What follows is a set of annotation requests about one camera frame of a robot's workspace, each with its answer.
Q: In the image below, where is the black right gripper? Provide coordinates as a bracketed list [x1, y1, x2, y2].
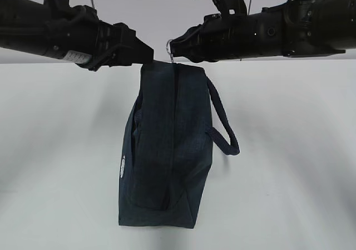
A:
[168, 13, 286, 62]

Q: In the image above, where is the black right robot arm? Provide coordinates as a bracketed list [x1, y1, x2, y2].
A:
[169, 0, 355, 63]

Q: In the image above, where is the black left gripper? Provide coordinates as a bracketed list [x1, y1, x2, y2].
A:
[44, 6, 154, 71]

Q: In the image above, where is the dark blue lunch bag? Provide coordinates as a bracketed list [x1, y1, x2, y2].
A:
[118, 61, 240, 229]

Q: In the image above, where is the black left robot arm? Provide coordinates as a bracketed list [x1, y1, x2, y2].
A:
[1, 0, 154, 71]

